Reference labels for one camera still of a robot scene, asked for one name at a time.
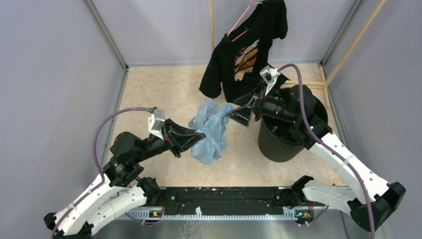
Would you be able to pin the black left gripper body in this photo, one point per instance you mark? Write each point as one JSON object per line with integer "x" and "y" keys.
{"x": 162, "y": 138}

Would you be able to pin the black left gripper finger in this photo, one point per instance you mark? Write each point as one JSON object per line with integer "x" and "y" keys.
{"x": 182, "y": 134}
{"x": 184, "y": 142}

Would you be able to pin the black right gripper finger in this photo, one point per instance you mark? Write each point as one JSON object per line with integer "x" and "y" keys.
{"x": 246, "y": 100}
{"x": 241, "y": 115}

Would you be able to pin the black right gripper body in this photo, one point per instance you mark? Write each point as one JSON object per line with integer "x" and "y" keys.
{"x": 260, "y": 105}

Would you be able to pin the light blue plastic trash bag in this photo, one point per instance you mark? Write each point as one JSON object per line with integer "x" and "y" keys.
{"x": 211, "y": 120}

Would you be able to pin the black ribbed trash bin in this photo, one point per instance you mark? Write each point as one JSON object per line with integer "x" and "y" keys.
{"x": 282, "y": 133}

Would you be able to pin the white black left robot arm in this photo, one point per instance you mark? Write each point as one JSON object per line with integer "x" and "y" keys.
{"x": 118, "y": 188}

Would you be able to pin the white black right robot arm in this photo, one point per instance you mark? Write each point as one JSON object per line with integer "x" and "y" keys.
{"x": 367, "y": 198}

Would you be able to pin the black printed t-shirt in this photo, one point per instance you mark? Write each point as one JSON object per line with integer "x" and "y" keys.
{"x": 236, "y": 62}

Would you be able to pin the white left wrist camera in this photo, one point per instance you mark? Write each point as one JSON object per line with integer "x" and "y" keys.
{"x": 156, "y": 122}

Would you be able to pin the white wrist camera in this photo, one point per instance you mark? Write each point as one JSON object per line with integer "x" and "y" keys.
{"x": 156, "y": 122}
{"x": 270, "y": 76}

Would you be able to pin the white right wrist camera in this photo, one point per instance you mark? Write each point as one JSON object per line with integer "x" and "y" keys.
{"x": 270, "y": 76}

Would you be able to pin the wooden clothes rack frame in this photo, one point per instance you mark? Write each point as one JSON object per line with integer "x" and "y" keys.
{"x": 323, "y": 32}

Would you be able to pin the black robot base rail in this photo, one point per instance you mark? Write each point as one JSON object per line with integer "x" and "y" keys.
{"x": 228, "y": 201}

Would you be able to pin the white toothed cable duct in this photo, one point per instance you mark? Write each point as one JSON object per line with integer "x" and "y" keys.
{"x": 146, "y": 215}

